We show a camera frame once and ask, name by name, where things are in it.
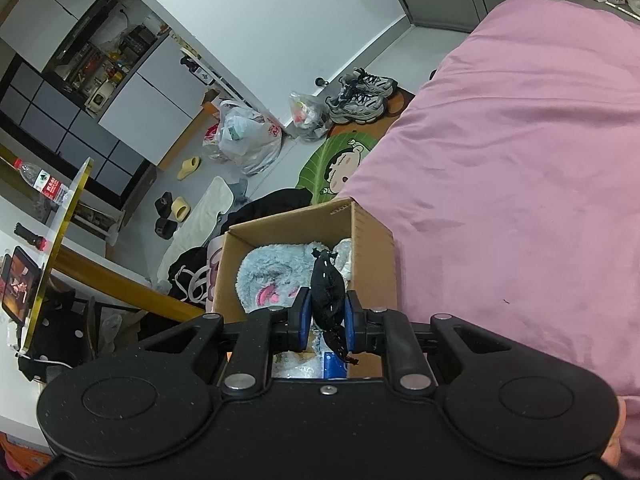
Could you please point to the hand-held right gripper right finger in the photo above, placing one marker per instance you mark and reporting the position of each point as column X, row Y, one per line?
column 351, row 322

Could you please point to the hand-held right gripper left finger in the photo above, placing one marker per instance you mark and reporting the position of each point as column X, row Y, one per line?
column 304, row 317

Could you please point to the blue planet print tissue pack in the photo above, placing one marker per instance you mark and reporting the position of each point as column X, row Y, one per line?
column 334, row 366

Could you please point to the clear bag of white filling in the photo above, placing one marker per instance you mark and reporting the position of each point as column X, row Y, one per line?
column 300, row 365

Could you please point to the brown cardboard box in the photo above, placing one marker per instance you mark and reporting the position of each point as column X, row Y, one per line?
column 375, row 260

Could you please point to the grey fluffy plush toy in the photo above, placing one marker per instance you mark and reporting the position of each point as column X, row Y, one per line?
column 270, row 270

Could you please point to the white floor towel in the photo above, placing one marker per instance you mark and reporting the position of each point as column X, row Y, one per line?
column 200, row 225

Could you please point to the green cartoon floor mat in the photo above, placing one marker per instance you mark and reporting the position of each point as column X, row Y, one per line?
column 320, row 170

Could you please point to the black slipper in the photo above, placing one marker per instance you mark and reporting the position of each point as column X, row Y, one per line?
column 163, row 203
column 166, row 227

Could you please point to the yellow slipper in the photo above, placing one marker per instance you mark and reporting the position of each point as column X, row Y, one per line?
column 180, row 209
column 189, row 167

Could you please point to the white red print plastic bag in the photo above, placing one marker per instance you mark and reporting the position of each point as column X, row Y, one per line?
column 250, row 137

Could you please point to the clear plastic trash bag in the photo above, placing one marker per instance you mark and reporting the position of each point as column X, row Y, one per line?
column 310, row 117

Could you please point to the grey sneaker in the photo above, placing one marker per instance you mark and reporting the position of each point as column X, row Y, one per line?
column 355, row 107
column 372, row 82

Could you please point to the pink bedsheet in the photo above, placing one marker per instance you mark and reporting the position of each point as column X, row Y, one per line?
column 500, row 160

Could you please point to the small open cardboard box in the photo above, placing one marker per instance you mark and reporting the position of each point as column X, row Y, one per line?
column 210, row 97

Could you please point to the black dotted chair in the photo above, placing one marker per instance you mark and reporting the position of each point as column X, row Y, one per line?
column 60, row 330

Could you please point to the white floor cabinet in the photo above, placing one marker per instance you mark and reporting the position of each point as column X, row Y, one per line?
column 150, row 105

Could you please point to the round yellow-edged table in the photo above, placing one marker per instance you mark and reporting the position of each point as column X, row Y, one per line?
column 60, row 220

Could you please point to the black flashlight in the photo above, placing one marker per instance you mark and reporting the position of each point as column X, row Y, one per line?
column 30, row 236

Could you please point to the tablet with lit screen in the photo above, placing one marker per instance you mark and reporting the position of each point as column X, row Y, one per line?
column 20, row 282

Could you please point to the red label water bottle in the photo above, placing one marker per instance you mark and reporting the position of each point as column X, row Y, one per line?
column 42, row 182

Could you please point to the black grid cabinet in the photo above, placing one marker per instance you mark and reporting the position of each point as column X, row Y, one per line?
column 60, row 125

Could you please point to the orange cloth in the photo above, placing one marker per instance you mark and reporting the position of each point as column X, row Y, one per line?
column 20, row 457

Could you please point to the cluttered kitchen shelf niche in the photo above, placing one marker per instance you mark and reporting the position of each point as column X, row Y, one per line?
column 105, row 55

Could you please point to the thin wooden stick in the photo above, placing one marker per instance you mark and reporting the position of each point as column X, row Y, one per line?
column 621, row 10

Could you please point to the white wall cabinet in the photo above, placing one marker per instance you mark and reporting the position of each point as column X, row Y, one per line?
column 40, row 20

